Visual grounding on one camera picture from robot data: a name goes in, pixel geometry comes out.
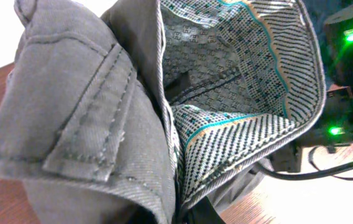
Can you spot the grey shorts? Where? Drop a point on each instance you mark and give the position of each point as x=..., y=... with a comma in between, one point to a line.
x=136, y=115

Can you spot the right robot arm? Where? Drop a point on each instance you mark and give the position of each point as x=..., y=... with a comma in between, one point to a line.
x=333, y=23

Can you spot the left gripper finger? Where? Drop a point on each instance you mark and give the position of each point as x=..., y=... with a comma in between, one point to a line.
x=203, y=213

